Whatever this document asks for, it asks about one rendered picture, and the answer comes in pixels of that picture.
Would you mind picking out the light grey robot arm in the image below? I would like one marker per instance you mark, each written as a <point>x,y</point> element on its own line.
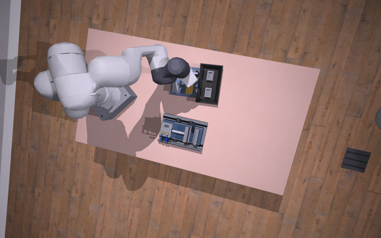
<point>78,86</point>

